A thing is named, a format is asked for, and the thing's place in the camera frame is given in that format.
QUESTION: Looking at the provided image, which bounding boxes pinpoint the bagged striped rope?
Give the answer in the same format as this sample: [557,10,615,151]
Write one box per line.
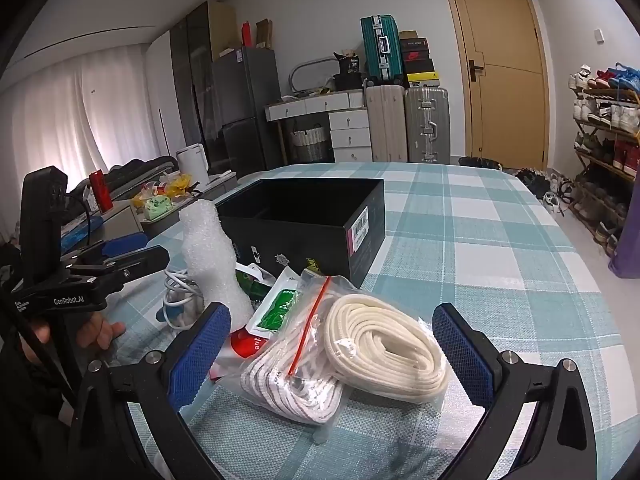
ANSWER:
[239,274,351,443]

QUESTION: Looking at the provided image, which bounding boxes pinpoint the dark green snack packet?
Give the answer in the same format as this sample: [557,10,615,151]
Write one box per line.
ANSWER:
[235,261,276,306]

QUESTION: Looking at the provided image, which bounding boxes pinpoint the silver suitcase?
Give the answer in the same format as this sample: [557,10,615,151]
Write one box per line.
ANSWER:
[404,86,451,164]

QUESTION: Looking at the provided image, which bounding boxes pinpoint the bagged white rope coil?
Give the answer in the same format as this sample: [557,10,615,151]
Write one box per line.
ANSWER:
[320,292,449,406]

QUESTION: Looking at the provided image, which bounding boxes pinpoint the blue bag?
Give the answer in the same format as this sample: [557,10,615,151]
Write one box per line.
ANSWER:
[614,62,640,89]

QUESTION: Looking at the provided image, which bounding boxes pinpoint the yellow wooden door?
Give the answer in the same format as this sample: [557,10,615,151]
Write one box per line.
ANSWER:
[439,0,552,167]

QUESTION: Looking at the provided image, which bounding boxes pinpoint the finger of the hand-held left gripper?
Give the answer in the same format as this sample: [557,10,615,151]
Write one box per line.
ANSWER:
[62,232,151,267]
[67,245,171,292]

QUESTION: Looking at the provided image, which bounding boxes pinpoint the person's left hand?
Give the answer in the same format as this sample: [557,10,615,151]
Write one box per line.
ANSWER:
[27,312,127,356]

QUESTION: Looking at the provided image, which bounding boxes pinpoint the white cable bundle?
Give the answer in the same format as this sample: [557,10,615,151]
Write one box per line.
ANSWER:
[162,267,206,331]

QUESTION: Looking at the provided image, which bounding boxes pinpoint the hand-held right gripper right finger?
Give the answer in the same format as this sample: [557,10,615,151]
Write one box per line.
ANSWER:
[431,302,599,480]

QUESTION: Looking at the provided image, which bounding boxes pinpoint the black cardboard box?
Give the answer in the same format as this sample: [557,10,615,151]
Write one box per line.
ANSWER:
[216,177,386,286]

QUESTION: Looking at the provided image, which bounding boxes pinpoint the wooden shoe rack with shoes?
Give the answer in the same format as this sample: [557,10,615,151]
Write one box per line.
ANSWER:
[569,64,640,253]

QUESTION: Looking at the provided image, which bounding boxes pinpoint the beige suitcase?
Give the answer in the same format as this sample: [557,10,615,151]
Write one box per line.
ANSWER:
[365,85,408,163]

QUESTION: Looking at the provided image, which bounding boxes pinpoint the red bottle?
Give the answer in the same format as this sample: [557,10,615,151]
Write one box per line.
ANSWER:
[89,169,114,211]

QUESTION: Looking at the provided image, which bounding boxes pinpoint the white curtain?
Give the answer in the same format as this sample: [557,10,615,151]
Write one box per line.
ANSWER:
[0,42,167,231]

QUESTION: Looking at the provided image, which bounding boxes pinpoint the white desk with drawers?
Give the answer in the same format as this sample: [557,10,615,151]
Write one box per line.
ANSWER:
[265,91,374,163]

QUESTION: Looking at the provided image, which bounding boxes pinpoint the pile of shoes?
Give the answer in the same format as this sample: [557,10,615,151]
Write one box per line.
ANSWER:
[514,167,577,217]

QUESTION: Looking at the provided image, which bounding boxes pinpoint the red packet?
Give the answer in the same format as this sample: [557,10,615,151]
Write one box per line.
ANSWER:
[210,327,273,383]

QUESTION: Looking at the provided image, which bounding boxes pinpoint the white appliance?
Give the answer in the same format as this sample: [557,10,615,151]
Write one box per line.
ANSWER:
[176,144,209,186]

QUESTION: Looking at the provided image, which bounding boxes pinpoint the dark wardrobe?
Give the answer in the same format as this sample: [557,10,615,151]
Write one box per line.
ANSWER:
[145,1,236,161]

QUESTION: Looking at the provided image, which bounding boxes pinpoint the green packaged item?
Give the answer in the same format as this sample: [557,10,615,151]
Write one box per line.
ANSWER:
[142,195,174,221]

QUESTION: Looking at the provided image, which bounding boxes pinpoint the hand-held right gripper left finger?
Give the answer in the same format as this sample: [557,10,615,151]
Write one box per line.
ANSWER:
[67,301,233,480]

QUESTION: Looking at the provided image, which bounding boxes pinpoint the stack of shoe boxes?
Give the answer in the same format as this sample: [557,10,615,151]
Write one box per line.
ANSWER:
[398,30,442,88]

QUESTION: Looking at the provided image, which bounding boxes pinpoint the cardboard boxes on refrigerator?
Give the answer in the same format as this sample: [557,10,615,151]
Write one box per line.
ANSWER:
[220,19,275,61]

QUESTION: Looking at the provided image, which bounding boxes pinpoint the woven laundry basket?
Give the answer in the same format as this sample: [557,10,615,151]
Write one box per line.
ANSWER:
[291,127,331,162]

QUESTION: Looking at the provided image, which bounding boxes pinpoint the black paper bag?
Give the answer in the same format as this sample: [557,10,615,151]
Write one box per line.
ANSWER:
[334,51,364,91]

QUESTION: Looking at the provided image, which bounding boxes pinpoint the grey refrigerator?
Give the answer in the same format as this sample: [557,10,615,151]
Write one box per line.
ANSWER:
[210,47,282,177]

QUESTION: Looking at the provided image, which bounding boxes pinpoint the teal suitcase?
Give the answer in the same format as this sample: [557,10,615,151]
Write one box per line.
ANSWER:
[361,15,403,86]

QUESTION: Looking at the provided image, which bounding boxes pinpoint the yellow snack bag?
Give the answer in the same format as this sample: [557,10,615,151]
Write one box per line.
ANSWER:
[132,172,194,202]

